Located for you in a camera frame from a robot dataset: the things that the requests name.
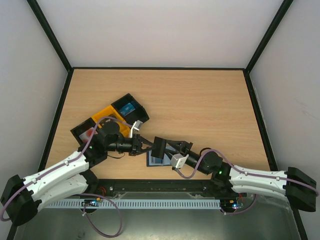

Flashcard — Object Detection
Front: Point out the yellow bin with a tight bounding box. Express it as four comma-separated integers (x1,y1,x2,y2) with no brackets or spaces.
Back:
91,105,131,137

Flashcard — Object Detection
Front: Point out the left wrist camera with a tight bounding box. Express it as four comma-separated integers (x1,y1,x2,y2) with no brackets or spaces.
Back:
129,120,143,138

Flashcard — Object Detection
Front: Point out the light blue cable duct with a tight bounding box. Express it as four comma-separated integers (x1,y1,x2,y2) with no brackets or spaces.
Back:
47,198,221,210

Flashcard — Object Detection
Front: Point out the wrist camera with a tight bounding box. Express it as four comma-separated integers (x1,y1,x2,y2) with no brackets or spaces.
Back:
129,120,143,138
170,153,189,169

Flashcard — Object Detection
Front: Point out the black vip card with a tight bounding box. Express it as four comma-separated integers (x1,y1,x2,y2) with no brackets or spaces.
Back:
101,118,114,125

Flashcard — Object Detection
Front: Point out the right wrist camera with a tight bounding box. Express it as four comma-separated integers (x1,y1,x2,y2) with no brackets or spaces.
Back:
170,153,189,169

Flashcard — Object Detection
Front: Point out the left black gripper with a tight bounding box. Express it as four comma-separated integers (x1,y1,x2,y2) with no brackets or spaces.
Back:
106,134,156,157

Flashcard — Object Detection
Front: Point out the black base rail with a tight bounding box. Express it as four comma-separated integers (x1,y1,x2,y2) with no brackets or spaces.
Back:
89,179,228,199

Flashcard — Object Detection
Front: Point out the loose purple cable loop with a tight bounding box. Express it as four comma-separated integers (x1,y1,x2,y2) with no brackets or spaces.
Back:
81,191,125,237

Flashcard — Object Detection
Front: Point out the black bin right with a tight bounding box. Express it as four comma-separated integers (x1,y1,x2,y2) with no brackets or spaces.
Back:
111,93,150,125

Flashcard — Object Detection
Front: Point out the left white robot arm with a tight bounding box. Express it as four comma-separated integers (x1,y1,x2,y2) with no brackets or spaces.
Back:
0,122,153,227

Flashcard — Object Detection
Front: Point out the white red card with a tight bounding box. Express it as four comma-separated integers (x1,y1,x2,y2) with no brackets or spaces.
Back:
79,127,97,143

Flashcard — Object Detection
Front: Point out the black enclosure frame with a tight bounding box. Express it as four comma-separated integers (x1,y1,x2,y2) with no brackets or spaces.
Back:
0,0,320,240

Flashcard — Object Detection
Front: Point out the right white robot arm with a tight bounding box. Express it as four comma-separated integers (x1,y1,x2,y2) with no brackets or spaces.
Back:
164,140,319,212

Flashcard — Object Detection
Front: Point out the black bin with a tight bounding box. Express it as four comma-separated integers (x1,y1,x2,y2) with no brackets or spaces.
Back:
111,93,150,125
70,117,96,146

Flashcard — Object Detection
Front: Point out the navy blue card holder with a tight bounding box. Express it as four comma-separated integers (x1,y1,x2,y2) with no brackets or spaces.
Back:
146,146,173,167

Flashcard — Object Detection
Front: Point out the blue card in bin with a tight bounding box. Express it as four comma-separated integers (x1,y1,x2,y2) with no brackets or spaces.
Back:
119,102,136,117

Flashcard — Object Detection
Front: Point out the black bin left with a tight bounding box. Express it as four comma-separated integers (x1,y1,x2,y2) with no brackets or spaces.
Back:
70,117,96,146

